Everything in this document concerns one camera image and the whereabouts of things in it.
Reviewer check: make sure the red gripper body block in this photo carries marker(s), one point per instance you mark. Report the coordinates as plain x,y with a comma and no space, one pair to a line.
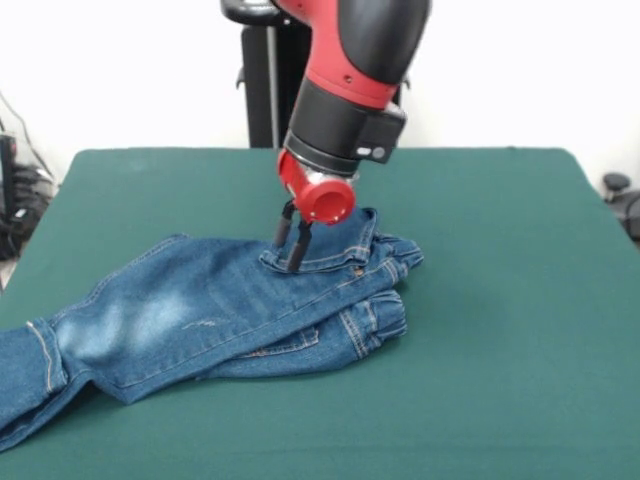
325,202

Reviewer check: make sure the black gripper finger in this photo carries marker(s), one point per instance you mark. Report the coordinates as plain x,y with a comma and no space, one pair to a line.
299,247
283,227

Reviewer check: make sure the blue denim jeans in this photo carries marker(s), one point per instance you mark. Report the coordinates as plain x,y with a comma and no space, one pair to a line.
200,310

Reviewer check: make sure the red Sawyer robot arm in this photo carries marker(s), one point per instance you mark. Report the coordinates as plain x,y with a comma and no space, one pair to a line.
360,75

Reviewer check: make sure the dark green table cloth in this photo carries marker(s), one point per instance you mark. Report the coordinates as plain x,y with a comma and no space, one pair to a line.
475,350

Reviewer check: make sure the grey chair base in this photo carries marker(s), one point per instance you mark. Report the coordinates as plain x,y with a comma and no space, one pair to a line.
30,182
620,200

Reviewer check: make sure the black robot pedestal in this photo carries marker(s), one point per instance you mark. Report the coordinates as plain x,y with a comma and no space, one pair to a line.
260,75

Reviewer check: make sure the black upright frame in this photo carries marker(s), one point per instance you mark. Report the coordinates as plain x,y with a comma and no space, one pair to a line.
7,175

